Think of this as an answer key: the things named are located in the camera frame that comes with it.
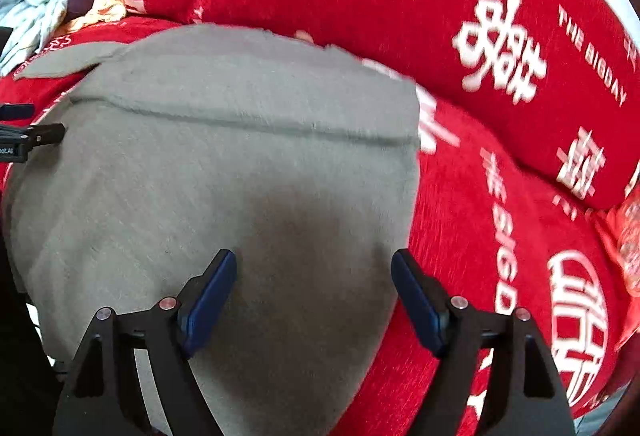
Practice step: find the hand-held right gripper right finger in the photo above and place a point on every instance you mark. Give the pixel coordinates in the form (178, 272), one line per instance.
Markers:
(417, 298)

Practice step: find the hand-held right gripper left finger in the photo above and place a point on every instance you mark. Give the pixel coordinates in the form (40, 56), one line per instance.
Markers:
(210, 301)

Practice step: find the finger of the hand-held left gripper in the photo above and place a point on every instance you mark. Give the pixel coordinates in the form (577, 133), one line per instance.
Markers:
(45, 134)
(17, 110)

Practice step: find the grey fleece garment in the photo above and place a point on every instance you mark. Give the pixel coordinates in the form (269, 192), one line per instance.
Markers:
(225, 186)

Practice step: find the red printed bedsheet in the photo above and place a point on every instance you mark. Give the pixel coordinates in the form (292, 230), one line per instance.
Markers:
(480, 236)

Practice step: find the dark purple cloth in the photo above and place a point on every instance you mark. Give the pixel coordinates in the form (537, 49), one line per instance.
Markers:
(80, 1)

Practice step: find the orange patterned cloth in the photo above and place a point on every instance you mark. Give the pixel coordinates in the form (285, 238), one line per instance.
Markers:
(102, 13)

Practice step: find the red shiny packet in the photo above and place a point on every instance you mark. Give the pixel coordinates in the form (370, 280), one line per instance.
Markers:
(625, 261)

